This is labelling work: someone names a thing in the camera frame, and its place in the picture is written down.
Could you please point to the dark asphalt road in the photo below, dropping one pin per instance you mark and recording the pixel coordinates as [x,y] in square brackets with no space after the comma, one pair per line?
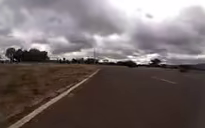
[123,100]

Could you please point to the white painted edge line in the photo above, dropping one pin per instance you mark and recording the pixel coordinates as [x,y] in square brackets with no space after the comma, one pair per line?
[53,100]

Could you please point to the white dashed centre line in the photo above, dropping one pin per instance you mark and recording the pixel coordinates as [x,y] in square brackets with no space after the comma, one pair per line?
[166,81]

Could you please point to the row of dark trees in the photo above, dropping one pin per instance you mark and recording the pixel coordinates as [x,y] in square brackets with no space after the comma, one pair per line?
[26,55]

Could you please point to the vehicle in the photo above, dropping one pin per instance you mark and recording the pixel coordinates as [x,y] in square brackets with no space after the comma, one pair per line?
[183,69]

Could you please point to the dry brown grass verge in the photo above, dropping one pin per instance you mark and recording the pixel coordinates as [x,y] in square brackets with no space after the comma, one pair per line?
[23,83]

